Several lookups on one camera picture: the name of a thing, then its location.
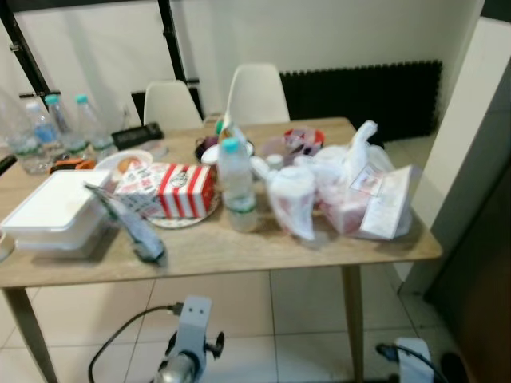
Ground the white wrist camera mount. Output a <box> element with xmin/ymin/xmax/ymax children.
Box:
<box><xmin>395</xmin><ymin>338</ymin><xmax>436</xmax><ymax>383</ymax></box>
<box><xmin>164</xmin><ymin>297</ymin><xmax>215</xmax><ymax>369</ymax></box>

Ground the black window frame post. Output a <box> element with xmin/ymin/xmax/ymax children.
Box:
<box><xmin>0</xmin><ymin>10</ymin><xmax>53</xmax><ymax>101</ymax></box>
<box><xmin>156</xmin><ymin>0</ymin><xmax>199</xmax><ymax>85</ymax></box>

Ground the large clear plastic bottle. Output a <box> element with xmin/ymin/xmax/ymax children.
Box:
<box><xmin>0</xmin><ymin>86</ymin><xmax>50</xmax><ymax>176</ymax></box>

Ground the white bowl with food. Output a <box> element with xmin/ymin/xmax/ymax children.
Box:
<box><xmin>94</xmin><ymin>149</ymin><xmax>154</xmax><ymax>178</ymax></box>

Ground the white foam food container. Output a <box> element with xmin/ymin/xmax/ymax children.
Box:
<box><xmin>0</xmin><ymin>169</ymin><xmax>114</xmax><ymax>259</ymax></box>

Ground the red bowl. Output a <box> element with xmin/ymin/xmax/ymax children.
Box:
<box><xmin>281</xmin><ymin>128</ymin><xmax>327</xmax><ymax>158</ymax></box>

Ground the red white striped box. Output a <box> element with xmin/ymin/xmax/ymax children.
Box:
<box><xmin>114</xmin><ymin>163</ymin><xmax>217</xmax><ymax>221</ymax></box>

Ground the small white plastic bag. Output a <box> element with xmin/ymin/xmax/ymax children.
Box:
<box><xmin>252</xmin><ymin>156</ymin><xmax>318</xmax><ymax>242</ymax></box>

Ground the light wooden table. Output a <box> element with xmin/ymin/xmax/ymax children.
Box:
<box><xmin>0</xmin><ymin>118</ymin><xmax>444</xmax><ymax>383</ymax></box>

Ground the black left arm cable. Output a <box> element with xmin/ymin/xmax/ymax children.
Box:
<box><xmin>86</xmin><ymin>303</ymin><xmax>183</xmax><ymax>383</ymax></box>

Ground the clear water bottle teal cap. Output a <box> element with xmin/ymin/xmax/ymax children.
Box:
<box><xmin>76</xmin><ymin>94</ymin><xmax>118</xmax><ymax>158</ymax></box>
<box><xmin>217</xmin><ymin>137</ymin><xmax>260</xmax><ymax>234</ymax></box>
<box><xmin>44</xmin><ymin>94</ymin><xmax>87</xmax><ymax>158</ymax></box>

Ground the dark bowl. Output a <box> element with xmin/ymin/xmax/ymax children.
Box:
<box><xmin>194</xmin><ymin>134</ymin><xmax>256</xmax><ymax>167</ymax></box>

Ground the large white plastic bag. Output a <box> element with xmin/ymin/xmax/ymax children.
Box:
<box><xmin>311</xmin><ymin>120</ymin><xmax>422</xmax><ymax>242</ymax></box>

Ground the black ribbed wall panel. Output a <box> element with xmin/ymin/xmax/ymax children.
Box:
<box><xmin>279</xmin><ymin>61</ymin><xmax>444</xmax><ymax>146</ymax></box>

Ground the black rectangular box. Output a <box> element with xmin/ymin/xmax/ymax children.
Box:
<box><xmin>112</xmin><ymin>122</ymin><xmax>165</xmax><ymax>151</ymax></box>

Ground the orange snack packet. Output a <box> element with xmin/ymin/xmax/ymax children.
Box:
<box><xmin>50</xmin><ymin>157</ymin><xmax>98</xmax><ymax>174</ymax></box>

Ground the clear green plastic packet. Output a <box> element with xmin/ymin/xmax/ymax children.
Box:
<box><xmin>84</xmin><ymin>184</ymin><xmax>167</xmax><ymax>266</ymax></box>

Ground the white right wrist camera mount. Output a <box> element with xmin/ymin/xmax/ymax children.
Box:
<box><xmin>395</xmin><ymin>338</ymin><xmax>436</xmax><ymax>383</ymax></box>

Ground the white green packet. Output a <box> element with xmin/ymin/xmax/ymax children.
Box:
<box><xmin>214</xmin><ymin>112</ymin><xmax>248</xmax><ymax>144</ymax></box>

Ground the patterned round plate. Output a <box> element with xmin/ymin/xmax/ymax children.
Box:
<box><xmin>148</xmin><ymin>195</ymin><xmax>223</xmax><ymax>231</ymax></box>

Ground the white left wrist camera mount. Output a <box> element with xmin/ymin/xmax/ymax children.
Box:
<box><xmin>164</xmin><ymin>297</ymin><xmax>215</xmax><ymax>369</ymax></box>

